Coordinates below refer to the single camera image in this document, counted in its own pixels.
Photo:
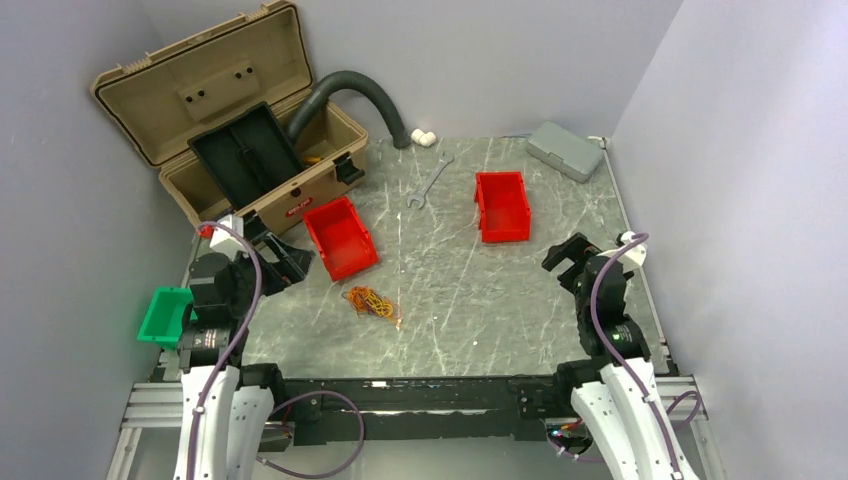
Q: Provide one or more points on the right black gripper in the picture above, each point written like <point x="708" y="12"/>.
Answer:
<point x="576" y="248"/>

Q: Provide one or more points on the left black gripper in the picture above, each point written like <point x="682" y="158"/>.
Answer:
<point x="292" y="264"/>

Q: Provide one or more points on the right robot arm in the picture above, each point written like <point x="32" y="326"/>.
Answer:
<point x="614" y="392"/>

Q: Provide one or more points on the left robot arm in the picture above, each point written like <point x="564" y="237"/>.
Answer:
<point x="226" y="403"/>

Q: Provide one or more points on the red bin near toolbox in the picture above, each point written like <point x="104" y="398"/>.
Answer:
<point x="343" y="242"/>

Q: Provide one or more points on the red bin right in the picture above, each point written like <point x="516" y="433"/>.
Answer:
<point x="505" y="212"/>

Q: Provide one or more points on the grey plastic case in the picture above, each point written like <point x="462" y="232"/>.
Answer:
<point x="565" y="152"/>

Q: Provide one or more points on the black toolbox tray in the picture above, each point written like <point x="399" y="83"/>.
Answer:
<point x="249" y="156"/>

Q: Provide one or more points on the green plastic bin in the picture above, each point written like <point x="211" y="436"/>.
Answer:
<point x="163" y="321"/>

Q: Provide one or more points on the steel open-end wrench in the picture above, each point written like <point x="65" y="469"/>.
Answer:
<point x="418" y="198"/>

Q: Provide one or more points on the white pipe fitting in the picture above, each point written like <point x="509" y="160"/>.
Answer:
<point x="424" y="139"/>

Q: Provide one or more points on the tan open toolbox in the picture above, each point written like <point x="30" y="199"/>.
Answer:
<point x="215" y="76"/>

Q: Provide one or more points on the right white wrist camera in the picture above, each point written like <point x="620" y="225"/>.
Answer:
<point x="630" y="250"/>

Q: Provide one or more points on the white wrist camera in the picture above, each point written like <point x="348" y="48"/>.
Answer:
<point x="225" y="235"/>
<point x="630" y="250"/>

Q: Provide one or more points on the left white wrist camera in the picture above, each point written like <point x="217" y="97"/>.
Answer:
<point x="225" y="235"/>

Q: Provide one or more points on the black aluminium base frame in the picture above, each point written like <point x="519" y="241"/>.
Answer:
<point x="427" y="408"/>

